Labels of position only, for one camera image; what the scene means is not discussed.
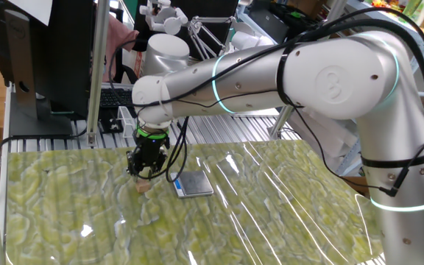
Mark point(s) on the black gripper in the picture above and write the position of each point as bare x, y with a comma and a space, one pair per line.
149, 151

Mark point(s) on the small wooden block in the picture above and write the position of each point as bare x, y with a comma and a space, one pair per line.
144, 187

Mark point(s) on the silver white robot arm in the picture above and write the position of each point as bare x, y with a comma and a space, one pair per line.
326, 81

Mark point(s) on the silver digital pocket scale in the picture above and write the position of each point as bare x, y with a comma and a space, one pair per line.
195, 184

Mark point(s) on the clear acrylic stand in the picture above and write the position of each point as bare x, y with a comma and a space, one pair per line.
126, 123

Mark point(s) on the small black device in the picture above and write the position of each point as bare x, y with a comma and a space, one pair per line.
109, 123

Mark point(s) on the black computer keyboard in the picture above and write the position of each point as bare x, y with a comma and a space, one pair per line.
116, 97

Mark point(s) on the green marble pattern mat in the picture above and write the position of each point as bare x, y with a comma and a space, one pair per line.
87, 221

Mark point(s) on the black office chair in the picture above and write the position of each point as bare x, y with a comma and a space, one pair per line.
133, 75

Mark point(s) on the white red printed box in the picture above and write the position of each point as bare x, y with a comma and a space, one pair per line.
137, 64

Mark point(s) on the person in pink sweater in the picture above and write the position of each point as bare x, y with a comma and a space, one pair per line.
120, 37

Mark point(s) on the black Dell monitor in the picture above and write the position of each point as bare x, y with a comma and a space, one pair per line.
64, 55

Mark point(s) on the white haptic controller device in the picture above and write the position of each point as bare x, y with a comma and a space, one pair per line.
168, 22

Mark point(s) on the white plastic sheet stack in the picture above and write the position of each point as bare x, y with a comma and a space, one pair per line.
329, 147

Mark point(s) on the dark grey case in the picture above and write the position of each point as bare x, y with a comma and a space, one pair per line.
267, 22

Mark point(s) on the small white paper sheet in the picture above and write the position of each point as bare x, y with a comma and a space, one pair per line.
28, 9

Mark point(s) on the brown cardboard box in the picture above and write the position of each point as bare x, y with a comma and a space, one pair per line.
352, 182

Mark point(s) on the red orange toy fruits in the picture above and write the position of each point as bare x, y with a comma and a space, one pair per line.
383, 4

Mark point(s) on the green plastic bottle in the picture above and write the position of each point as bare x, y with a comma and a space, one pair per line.
409, 9

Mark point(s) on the pale yellow plastic bottle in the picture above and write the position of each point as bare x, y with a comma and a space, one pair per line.
423, 11

